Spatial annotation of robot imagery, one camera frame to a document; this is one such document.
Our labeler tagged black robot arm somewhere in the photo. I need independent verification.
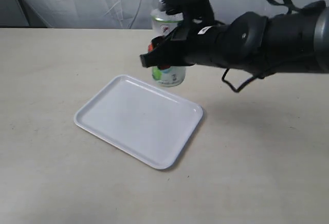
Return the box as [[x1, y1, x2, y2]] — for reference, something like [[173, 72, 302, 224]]
[[140, 1, 328, 78]]

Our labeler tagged black cable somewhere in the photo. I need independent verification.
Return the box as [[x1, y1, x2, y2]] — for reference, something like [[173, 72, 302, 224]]
[[221, 0, 304, 93]]

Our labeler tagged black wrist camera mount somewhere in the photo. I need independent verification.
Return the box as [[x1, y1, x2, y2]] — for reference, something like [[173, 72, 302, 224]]
[[159, 0, 215, 25]]

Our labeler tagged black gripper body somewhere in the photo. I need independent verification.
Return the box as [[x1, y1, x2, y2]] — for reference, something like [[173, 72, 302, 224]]
[[177, 22, 229, 68]]

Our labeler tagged white rectangular plastic tray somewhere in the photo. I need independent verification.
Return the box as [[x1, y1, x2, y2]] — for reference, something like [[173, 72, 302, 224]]
[[74, 75, 204, 170]]

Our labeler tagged clear plastic water bottle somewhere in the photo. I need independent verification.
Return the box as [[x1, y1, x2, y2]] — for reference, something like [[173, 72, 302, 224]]
[[151, 0, 186, 87]]

